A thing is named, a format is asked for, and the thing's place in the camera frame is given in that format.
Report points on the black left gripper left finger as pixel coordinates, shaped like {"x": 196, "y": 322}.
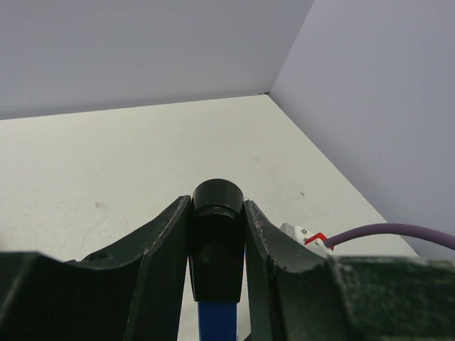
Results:
{"x": 129, "y": 290}

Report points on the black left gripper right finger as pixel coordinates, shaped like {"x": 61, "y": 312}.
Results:
{"x": 295, "y": 294}

